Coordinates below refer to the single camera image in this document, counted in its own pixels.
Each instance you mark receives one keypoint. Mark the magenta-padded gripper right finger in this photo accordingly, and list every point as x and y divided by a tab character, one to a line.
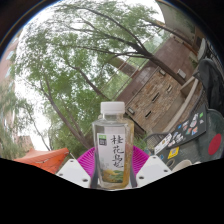
151	166

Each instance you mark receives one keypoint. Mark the orange canopy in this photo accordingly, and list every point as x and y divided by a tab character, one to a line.
46	159

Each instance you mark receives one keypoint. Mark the dark mesh chair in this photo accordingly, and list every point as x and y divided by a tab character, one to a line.
213	83

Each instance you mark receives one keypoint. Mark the black sticker-covered laptop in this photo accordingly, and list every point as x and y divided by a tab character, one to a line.
190	128

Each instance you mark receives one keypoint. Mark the white cup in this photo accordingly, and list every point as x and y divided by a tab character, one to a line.
182	165

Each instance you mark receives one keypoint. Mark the brown brick building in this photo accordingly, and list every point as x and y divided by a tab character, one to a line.
156	90

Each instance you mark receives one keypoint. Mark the large green tree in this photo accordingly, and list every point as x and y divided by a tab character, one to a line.
83	50

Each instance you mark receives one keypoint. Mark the flat round red coaster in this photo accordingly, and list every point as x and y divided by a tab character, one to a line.
215	144

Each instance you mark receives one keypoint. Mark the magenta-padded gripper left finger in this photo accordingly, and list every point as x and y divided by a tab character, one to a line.
74	171

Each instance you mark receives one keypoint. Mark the clear white-capped drink bottle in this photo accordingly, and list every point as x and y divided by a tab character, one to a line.
112	143

